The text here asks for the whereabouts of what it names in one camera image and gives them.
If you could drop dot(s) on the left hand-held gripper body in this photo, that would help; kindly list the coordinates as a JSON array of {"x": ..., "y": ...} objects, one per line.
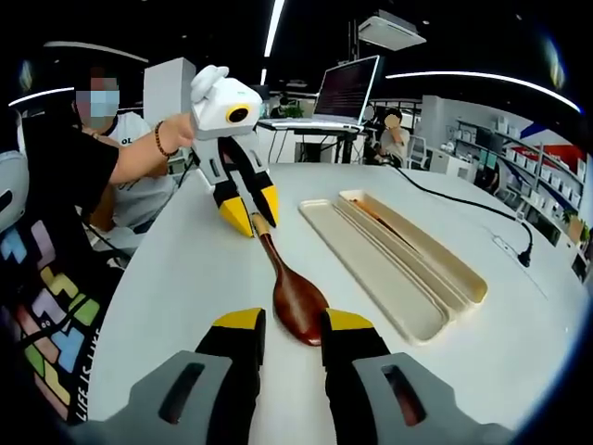
[{"x": 218, "y": 104}]

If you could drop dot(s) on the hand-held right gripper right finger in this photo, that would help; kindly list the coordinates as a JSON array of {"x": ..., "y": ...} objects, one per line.
[{"x": 357, "y": 371}]

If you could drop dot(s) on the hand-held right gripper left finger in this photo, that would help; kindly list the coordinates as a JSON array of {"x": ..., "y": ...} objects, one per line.
[{"x": 231, "y": 371}]

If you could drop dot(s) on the brown wooden spoon utensil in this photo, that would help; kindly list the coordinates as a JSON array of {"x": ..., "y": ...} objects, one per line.
[{"x": 296, "y": 296}]

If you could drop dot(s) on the beige cutlery case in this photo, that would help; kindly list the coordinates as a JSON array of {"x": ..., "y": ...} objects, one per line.
[{"x": 384, "y": 273}]

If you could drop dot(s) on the brown wooden chopsticks utensil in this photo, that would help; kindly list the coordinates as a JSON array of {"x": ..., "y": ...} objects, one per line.
[{"x": 377, "y": 218}]

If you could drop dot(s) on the person's left hand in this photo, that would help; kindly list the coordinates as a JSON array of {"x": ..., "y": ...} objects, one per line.
[{"x": 181, "y": 132}]

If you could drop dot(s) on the laptop stand desk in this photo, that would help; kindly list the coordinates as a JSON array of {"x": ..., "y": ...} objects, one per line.
[{"x": 324, "y": 139}]

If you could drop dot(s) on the long ceiling light strip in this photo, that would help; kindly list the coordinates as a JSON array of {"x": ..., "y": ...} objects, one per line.
[
  {"x": 486, "y": 79},
  {"x": 274, "y": 28}
]

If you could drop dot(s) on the open laptop on stand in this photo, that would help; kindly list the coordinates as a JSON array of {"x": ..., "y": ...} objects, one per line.
[{"x": 345, "y": 88}]

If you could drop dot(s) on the white office chair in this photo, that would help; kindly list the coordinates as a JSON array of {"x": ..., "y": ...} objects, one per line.
[{"x": 418, "y": 153}]

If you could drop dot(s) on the person's black printed shirt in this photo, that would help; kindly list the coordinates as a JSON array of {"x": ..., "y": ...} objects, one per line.
[{"x": 55, "y": 185}]

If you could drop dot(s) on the ceiling air conditioner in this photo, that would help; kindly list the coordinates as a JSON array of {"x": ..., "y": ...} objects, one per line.
[{"x": 391, "y": 32}]

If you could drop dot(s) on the black power plug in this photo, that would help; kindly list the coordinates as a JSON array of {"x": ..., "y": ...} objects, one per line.
[{"x": 526, "y": 252}]

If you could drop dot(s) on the white worn device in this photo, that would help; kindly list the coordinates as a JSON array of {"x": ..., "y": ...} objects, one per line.
[{"x": 11, "y": 181}]

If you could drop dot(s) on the storage shelf with white boxes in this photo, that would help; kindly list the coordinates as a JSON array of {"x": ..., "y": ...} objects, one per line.
[{"x": 533, "y": 162}]

